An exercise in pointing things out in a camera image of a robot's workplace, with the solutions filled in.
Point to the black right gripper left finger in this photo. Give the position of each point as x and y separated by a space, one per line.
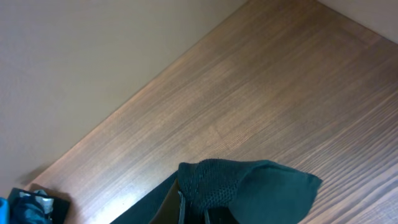
172 209

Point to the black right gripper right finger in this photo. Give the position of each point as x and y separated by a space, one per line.
207 217

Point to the black polo shirt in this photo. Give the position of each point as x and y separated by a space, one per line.
233 192

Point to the white garment in pile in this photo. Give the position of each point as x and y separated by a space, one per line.
42 198

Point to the blue shirt on pile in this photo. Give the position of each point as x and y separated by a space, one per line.
27 210

